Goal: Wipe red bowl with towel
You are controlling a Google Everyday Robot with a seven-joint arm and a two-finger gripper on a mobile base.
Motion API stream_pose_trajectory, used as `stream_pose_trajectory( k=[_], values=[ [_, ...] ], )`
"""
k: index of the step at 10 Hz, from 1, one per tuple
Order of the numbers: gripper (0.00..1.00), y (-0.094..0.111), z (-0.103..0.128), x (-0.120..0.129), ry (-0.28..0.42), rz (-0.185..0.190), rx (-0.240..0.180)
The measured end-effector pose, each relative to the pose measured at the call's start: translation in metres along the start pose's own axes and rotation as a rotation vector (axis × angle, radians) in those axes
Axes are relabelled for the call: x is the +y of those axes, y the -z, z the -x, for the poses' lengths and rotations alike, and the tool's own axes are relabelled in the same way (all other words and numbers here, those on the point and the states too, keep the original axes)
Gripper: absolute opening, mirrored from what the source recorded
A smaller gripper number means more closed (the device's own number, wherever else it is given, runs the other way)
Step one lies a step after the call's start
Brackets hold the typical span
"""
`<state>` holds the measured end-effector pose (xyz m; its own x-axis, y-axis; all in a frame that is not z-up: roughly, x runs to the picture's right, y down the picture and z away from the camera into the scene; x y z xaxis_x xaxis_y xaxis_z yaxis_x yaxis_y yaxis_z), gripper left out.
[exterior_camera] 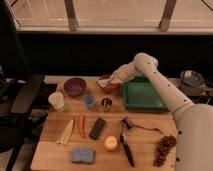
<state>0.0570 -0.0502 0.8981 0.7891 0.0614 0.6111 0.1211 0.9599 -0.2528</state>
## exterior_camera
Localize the green plastic bin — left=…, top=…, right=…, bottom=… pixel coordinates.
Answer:
left=122, top=77, right=167, bottom=112

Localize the blue sponge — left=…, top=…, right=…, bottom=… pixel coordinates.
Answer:
left=71, top=148, right=94, bottom=164

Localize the bunch of red grapes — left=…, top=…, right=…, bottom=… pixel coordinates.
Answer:
left=153, top=135, right=177, bottom=167

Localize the dark brush with handle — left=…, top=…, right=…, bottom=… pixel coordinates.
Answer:
left=121, top=117, right=162, bottom=133

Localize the red bowl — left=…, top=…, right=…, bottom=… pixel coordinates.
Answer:
left=98, top=74, right=119, bottom=94

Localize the round device on side table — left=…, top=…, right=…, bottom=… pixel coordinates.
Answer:
left=179, top=70, right=206, bottom=96

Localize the black handled utensil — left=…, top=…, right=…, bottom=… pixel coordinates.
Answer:
left=119, top=126, right=135, bottom=167

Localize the metal cup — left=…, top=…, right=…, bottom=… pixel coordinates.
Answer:
left=101, top=98, right=112, bottom=112

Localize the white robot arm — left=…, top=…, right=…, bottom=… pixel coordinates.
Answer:
left=110, top=53, right=213, bottom=171

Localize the purple bowl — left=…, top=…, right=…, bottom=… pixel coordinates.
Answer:
left=63, top=77, right=86, bottom=97

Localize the black rectangular block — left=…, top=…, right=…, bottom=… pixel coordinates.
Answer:
left=89, top=118, right=106, bottom=140

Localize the white plastic cup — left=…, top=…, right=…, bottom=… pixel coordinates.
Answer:
left=48, top=92, right=65, bottom=111

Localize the yellow round fruit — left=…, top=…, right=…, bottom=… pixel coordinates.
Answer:
left=104, top=136, right=118, bottom=151

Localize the black office chair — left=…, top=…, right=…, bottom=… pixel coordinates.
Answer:
left=0, top=0, right=46, bottom=171

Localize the blue plastic cup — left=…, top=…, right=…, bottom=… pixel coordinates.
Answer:
left=83, top=94, right=96, bottom=109

